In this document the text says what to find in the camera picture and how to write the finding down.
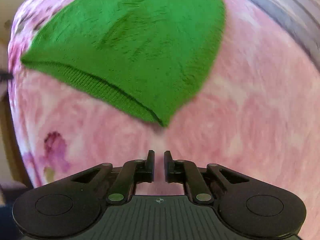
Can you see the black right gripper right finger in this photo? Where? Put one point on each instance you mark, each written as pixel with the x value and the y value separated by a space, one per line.
pixel 187 173

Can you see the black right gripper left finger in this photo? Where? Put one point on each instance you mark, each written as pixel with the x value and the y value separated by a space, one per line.
pixel 125 179

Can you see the green knitted sweater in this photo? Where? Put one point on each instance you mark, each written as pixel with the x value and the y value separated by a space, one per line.
pixel 144 57

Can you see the pink floral bed blanket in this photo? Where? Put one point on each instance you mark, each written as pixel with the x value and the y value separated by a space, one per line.
pixel 258 113

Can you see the grey lilac folded quilt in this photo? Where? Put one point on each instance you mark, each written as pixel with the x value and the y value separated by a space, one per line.
pixel 300 18

